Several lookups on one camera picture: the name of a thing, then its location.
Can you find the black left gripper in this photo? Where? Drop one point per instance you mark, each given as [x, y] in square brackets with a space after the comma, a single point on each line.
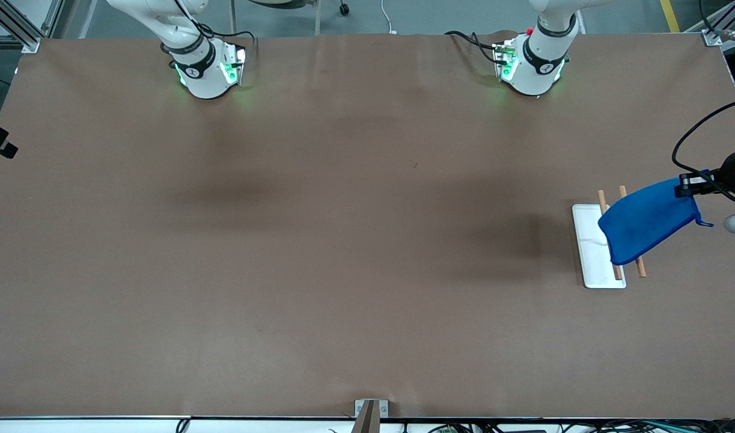
[731, 170]

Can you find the blue microfibre towel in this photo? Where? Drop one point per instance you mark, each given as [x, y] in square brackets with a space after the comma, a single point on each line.
[643, 222]

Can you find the white towel rack stand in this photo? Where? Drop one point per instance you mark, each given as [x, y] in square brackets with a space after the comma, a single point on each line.
[589, 252]

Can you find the brown paper table cover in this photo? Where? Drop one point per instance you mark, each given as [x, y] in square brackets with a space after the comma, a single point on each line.
[367, 270]

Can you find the grey chair base with caster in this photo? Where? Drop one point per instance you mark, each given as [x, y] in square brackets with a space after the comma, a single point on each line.
[344, 9]

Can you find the aluminium frame profile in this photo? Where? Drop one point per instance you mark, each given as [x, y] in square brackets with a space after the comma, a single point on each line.
[18, 33]
[713, 38]

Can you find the metal table edge bracket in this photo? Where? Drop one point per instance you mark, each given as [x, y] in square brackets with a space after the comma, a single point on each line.
[360, 409]

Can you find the metal mounting post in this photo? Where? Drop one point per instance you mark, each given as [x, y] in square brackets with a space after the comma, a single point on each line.
[366, 421]

